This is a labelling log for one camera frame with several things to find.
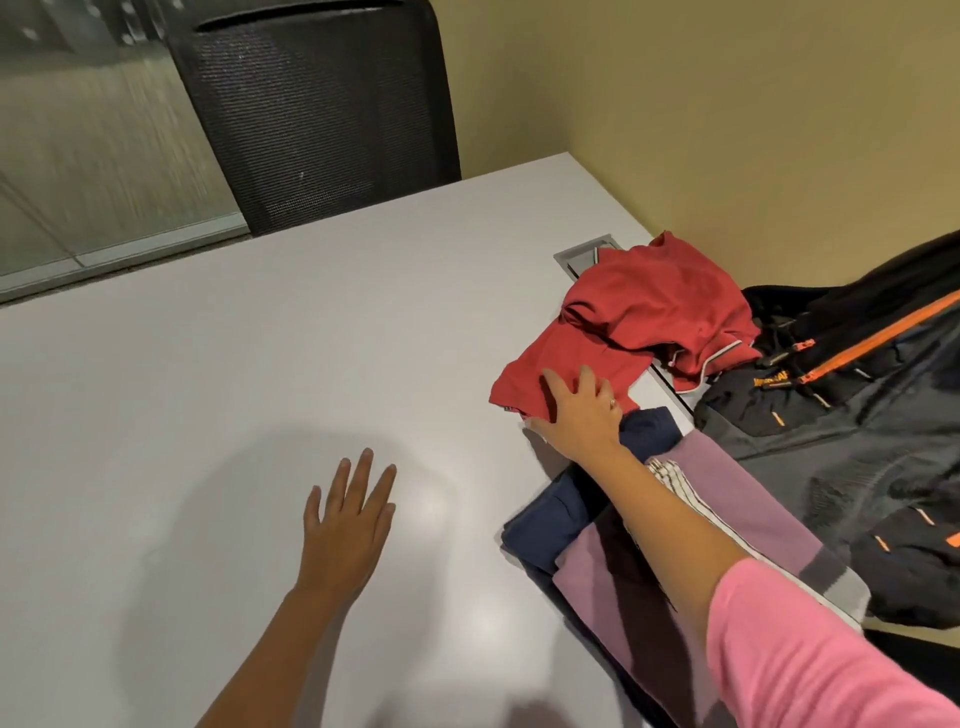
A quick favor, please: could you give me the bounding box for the person's right forearm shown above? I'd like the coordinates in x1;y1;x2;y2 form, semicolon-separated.
584;442;755;643

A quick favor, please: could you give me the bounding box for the red garment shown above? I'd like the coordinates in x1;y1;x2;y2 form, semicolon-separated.
488;230;765;423

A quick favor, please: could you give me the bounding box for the grey table cable hatch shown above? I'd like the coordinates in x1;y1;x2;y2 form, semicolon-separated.
553;233;695;425

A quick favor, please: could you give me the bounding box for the striped knit top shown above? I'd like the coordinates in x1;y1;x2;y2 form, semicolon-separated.
644;457;864;631

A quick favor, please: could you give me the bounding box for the black orange backpack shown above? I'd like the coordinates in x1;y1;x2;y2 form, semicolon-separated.
693;228;960;631

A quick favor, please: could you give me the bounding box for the navy blue hoodie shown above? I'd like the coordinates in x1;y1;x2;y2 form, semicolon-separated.
500;407;699;728

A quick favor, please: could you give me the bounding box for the person's left hand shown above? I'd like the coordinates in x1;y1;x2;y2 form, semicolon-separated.
294;447;399;605

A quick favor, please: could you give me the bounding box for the person's right hand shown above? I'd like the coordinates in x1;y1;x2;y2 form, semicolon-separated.
522;365;628;466

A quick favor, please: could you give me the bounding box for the person's left forearm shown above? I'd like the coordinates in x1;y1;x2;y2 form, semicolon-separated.
194;584;354;728

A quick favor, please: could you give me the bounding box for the mauve striped t-shirt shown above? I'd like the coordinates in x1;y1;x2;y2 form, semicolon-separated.
551;431;873;728

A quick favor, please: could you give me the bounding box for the person's right pink sleeve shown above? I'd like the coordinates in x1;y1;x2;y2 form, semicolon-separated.
706;558;960;728

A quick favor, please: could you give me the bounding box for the black mesh office chair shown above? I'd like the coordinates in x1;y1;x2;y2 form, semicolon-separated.
163;0;463;238

